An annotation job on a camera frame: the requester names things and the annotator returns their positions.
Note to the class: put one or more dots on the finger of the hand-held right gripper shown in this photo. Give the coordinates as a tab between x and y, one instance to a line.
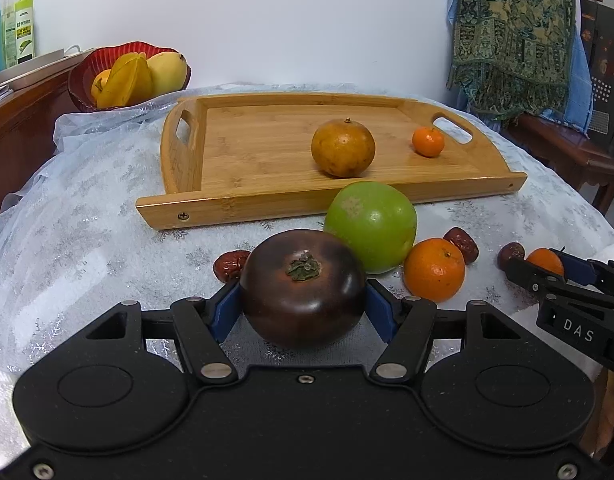
524	275
579	267

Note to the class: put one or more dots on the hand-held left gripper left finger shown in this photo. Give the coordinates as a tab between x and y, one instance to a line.
224	310

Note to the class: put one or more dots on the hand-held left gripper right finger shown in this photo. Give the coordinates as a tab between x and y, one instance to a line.
382	310

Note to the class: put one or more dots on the small orange tangerine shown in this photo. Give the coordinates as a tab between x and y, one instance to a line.
428	142
544	261

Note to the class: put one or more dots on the red dried date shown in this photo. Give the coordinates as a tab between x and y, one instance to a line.
509	254
229	266
463	244

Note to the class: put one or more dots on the medium orange mandarin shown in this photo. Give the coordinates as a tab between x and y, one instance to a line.
434	272

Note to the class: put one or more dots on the dark purple round fruit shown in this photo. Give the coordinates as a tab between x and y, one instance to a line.
302	305

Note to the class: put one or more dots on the green apple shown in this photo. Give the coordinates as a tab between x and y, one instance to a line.
377	225

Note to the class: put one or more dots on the wooden bamboo tray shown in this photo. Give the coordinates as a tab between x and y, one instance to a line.
257	150

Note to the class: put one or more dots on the large brownish orange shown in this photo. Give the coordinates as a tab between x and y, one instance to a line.
343	149

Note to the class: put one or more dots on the brown wooden side table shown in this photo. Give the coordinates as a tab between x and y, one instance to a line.
572	152

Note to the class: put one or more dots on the dark printed box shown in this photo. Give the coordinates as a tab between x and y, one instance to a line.
609	60

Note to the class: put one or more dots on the green patterned scarf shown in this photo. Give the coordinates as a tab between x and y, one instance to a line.
512	35

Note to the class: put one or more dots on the yellow mango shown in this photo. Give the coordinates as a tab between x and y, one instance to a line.
169	74

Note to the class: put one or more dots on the yellow starfruit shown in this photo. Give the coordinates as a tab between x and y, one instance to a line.
127	80

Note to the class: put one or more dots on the round yellow orange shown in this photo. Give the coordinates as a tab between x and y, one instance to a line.
99	85

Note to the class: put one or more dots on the red glass fruit bowl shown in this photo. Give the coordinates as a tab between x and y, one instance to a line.
79	87

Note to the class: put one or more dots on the brown wooden cabinet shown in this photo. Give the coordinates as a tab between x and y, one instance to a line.
22	130

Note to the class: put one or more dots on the green white tube bottle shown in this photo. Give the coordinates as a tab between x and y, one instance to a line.
24	25

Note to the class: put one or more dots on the pale plastic bottle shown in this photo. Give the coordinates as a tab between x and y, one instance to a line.
8	35

